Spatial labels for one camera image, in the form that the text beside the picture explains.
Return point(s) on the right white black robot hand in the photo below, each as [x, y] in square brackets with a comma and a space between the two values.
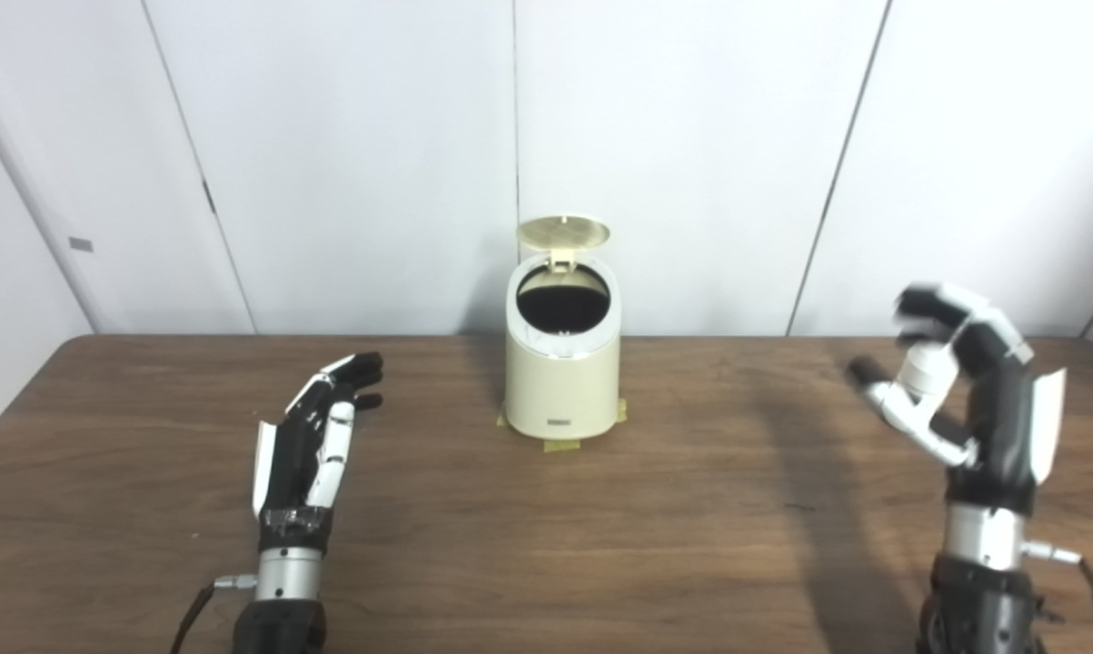
[1000, 436]

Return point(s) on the small white plastic bottle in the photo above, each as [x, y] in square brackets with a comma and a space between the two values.
[928, 374]

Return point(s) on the grey wall label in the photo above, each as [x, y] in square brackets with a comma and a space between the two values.
[80, 244]

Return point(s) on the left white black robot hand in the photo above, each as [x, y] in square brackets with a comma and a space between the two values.
[296, 454]

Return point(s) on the cream-colored bin body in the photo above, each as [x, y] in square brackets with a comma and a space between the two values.
[560, 391]

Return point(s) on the cream round bin lid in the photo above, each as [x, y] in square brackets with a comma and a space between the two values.
[562, 232]

